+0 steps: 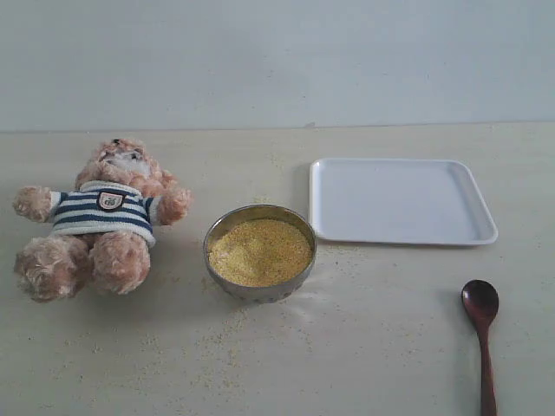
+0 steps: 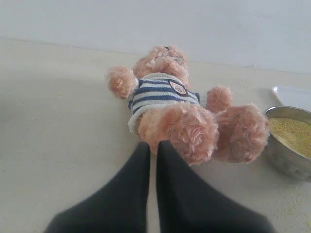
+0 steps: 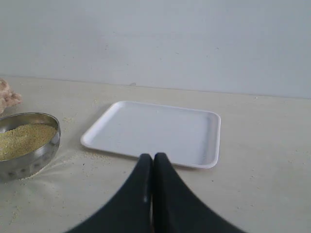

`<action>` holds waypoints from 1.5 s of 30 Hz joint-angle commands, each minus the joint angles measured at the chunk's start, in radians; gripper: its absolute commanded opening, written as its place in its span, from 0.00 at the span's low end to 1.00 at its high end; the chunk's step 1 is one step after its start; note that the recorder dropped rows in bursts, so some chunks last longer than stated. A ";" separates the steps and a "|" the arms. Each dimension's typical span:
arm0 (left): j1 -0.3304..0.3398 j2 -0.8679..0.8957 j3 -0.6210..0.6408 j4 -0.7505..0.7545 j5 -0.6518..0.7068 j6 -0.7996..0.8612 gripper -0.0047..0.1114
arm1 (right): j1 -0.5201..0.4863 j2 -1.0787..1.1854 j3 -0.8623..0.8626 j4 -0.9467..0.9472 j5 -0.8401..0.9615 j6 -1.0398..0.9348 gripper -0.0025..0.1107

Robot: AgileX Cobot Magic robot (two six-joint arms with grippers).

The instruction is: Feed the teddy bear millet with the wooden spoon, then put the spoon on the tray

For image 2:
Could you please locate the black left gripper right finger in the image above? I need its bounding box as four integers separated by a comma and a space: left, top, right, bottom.
156, 141, 275, 233

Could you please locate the steel bowl of yellow millet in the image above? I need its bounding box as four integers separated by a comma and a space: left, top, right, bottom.
264, 106, 311, 183

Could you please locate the tan teddy bear striped sweater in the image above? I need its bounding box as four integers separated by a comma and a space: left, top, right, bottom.
107, 46, 269, 165

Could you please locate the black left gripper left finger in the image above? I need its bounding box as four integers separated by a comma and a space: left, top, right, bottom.
45, 142, 150, 233

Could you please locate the white rectangular plastic tray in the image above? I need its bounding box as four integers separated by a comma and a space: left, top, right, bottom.
272, 86, 311, 111

